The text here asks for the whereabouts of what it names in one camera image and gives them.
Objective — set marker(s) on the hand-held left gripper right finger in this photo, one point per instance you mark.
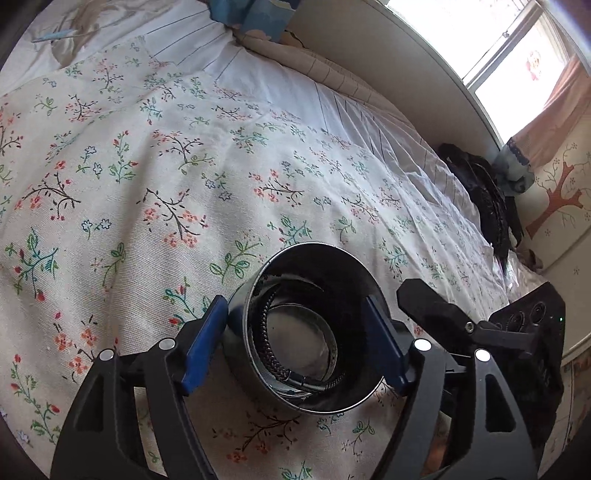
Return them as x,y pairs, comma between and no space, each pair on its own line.
383,341

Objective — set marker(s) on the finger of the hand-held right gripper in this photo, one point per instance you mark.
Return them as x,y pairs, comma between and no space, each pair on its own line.
434,309

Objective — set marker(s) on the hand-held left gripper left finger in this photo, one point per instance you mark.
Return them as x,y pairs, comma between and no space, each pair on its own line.
205,341

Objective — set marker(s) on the round metal tin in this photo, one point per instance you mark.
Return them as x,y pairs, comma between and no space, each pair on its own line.
314,263

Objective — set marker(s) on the silver bangle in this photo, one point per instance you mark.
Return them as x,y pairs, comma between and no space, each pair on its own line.
330,346

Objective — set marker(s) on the black garment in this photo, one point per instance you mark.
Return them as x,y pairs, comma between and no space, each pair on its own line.
480,194

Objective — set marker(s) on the floral printed blanket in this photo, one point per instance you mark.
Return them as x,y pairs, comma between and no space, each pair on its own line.
138,207

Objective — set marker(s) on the blue printed curtain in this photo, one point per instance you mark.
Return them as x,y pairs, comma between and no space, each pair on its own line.
515,170

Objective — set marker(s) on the white striped bed sheet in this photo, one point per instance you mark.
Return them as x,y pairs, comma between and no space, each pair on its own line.
369,120

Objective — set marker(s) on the pink curtain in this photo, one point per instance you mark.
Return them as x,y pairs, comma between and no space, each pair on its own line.
563,106

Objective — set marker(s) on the pink window sticker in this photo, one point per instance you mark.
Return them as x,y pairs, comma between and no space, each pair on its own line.
533,60

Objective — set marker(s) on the beige quilt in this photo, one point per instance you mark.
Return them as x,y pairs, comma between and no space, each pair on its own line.
314,64

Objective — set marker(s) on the window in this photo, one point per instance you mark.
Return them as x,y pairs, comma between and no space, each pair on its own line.
438,23

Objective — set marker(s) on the blue patterned pillow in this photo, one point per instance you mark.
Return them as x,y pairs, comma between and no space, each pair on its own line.
258,18

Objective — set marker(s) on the blue face mask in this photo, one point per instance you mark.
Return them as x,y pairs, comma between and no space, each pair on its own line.
55,35

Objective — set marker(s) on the tree printed wall hanging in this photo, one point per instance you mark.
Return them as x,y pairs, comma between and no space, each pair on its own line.
568,198

